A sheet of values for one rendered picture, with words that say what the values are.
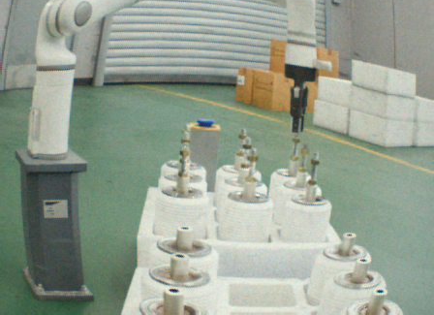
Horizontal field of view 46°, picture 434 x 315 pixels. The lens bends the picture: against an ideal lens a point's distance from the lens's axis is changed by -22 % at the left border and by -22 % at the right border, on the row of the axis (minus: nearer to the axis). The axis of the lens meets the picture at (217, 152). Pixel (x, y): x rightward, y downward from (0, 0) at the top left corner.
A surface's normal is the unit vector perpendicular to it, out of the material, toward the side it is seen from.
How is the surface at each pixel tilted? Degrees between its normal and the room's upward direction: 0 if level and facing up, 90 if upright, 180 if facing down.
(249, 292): 90
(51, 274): 90
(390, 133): 90
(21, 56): 90
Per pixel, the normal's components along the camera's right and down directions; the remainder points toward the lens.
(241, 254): 0.04, 0.18
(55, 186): 0.54, 0.22
